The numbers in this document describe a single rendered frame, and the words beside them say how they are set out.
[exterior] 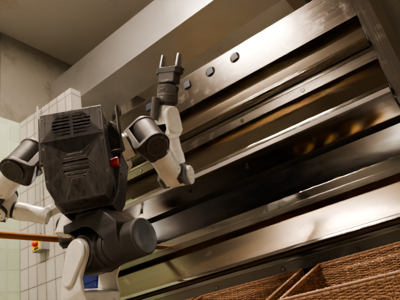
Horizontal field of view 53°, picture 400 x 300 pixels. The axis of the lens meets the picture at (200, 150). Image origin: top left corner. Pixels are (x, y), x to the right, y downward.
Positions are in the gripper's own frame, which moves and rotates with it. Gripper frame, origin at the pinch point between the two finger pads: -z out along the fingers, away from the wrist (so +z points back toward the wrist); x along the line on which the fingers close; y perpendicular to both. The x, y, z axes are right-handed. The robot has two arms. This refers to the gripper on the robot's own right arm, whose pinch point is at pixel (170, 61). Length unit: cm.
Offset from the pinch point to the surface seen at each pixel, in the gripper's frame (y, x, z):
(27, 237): -20, 51, 77
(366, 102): 38, -72, 12
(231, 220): 53, -8, 66
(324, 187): 51, -53, 47
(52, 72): 251, 403, -116
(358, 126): 53, -66, 19
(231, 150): 57, -3, 29
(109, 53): 228, 266, -120
